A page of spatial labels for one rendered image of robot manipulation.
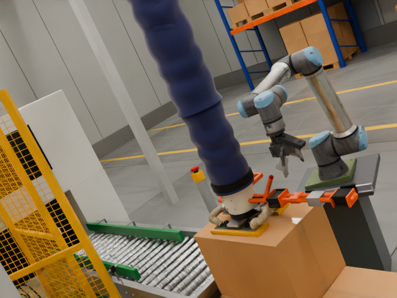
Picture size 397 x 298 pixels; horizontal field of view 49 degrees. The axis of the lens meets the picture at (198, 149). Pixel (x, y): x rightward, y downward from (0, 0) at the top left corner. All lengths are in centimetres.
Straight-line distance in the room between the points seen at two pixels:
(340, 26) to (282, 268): 873
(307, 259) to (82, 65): 1063
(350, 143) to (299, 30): 780
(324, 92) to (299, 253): 93
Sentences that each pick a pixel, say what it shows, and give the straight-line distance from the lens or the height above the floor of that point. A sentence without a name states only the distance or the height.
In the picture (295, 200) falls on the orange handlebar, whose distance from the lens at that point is 206.
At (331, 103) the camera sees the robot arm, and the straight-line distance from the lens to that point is 263.
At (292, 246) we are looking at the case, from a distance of 214.
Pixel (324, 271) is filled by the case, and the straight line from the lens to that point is 235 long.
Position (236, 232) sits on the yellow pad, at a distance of 226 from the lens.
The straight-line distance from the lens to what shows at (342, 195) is 192.
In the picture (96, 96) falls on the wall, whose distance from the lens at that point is 1230.
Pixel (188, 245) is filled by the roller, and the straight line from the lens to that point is 340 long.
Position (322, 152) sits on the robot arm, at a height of 96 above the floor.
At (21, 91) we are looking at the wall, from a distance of 1158.
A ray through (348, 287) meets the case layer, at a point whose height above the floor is 54.
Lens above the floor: 194
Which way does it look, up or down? 14 degrees down
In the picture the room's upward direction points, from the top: 25 degrees counter-clockwise
